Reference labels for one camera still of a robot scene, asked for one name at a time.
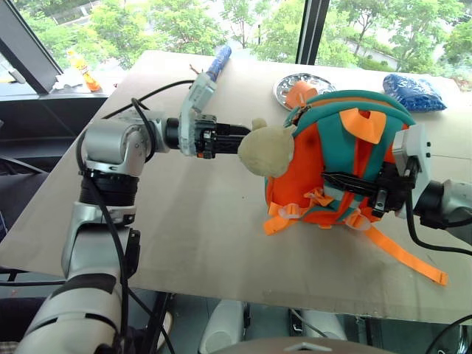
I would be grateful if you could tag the black slanted window frame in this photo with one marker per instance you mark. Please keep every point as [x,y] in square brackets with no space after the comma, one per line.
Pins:
[27,44]

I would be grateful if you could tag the blue mesh bag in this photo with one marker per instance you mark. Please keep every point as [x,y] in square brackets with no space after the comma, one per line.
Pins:
[413,92]

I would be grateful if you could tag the white rounded shell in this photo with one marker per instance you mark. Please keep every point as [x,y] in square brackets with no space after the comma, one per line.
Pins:
[223,326]
[321,324]

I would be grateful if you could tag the orange drink bottle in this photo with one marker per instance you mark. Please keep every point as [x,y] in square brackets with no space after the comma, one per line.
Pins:
[85,72]

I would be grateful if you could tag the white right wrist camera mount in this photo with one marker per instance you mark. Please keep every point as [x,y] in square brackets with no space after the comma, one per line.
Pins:
[414,147]

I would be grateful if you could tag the black table leg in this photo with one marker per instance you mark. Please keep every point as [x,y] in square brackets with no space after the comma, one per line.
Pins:
[156,321]

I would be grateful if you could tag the beige plush toy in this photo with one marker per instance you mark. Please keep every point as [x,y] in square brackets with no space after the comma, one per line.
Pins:
[266,150]

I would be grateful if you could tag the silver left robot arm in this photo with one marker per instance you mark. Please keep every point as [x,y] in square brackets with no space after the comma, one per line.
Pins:
[107,144]

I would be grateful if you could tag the black vertical window post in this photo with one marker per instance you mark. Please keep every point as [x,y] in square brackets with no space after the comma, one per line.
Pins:
[312,31]

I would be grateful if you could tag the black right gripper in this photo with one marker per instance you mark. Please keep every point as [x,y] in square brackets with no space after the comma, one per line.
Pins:
[392,191]

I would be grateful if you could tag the orange and teal backpack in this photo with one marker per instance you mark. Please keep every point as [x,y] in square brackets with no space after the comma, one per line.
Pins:
[332,147]

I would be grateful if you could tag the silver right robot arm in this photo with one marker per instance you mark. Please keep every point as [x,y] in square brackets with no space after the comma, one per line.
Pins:
[448,203]

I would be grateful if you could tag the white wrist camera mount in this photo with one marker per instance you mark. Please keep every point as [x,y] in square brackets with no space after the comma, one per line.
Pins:
[194,96]
[414,147]

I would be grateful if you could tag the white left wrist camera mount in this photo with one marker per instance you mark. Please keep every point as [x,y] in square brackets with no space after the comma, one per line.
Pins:
[194,96]

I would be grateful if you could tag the crumpled white tissue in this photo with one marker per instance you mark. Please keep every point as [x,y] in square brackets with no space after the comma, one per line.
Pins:
[66,80]

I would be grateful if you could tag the blue rolled mesh tube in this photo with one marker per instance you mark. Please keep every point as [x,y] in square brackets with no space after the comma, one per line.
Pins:
[220,60]

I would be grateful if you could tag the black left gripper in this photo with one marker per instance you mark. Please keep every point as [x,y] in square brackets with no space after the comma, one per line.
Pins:
[206,137]

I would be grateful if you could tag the silver metal plate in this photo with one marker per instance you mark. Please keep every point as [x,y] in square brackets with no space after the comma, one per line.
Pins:
[291,85]

